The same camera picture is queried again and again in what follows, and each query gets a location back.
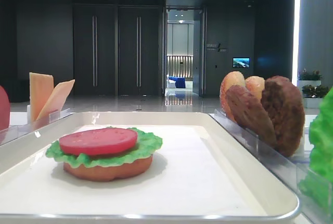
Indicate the green lettuce leaf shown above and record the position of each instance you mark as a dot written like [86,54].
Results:
[321,146]
[147,144]

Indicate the red tomato slice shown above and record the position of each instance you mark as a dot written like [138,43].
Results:
[4,109]
[99,141]

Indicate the bun slice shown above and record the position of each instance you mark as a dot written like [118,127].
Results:
[106,174]

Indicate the inner brown meat patty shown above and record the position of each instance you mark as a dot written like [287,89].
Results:
[249,113]

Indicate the brown meat patty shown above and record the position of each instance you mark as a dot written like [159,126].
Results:
[249,113]
[284,105]

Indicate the leaning orange cheese slice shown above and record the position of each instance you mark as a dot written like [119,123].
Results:
[57,98]

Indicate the outer brown meat patty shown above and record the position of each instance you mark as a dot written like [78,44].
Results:
[284,105]

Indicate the upright orange cheese slice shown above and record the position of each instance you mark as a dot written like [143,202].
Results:
[41,87]

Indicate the red tomato slice in rack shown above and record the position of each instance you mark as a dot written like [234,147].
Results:
[4,109]

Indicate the green lettuce leaf in rack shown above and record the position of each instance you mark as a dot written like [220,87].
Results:
[321,146]

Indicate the dark double door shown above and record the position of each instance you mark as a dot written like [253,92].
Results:
[117,50]

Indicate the white rectangular tray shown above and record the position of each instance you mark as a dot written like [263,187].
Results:
[201,174]

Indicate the outer bun slice right rack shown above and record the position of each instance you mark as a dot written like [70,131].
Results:
[255,85]

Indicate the potted flower planter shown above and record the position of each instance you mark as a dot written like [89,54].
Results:
[312,90]

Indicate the clear long left guard strip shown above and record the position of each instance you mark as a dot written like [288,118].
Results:
[15,132]

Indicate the clear long guard strip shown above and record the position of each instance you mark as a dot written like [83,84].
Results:
[15,132]
[294,171]

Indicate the clear long right guard strip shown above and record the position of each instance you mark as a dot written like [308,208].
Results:
[294,171]

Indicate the wall display screen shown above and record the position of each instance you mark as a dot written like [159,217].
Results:
[241,62]

